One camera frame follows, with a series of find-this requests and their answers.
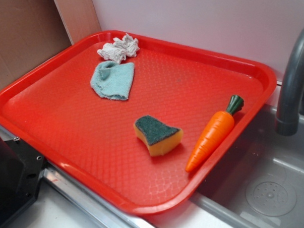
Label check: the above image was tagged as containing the green and yellow sponge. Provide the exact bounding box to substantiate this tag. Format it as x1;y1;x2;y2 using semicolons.
133;115;184;157

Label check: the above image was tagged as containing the light blue towel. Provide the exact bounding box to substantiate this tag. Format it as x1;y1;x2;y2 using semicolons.
90;61;135;101

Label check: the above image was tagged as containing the orange toy carrot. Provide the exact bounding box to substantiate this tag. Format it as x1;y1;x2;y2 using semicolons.
185;95;245;173

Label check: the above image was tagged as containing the crumpled white cloth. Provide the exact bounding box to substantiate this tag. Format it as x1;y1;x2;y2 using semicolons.
97;33;140;64

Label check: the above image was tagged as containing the red plastic tray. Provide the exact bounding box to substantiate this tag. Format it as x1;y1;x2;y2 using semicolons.
0;31;276;215

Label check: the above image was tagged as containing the grey plastic sink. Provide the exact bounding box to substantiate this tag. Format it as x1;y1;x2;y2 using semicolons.
191;105;304;228

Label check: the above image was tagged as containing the grey faucet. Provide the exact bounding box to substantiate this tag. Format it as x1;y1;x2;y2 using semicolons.
275;28;304;136

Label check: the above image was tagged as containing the brown cardboard panel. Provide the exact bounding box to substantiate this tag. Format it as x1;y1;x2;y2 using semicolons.
0;0;101;90

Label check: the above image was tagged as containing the silver metal rail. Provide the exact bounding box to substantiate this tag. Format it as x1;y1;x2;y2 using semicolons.
0;111;162;228

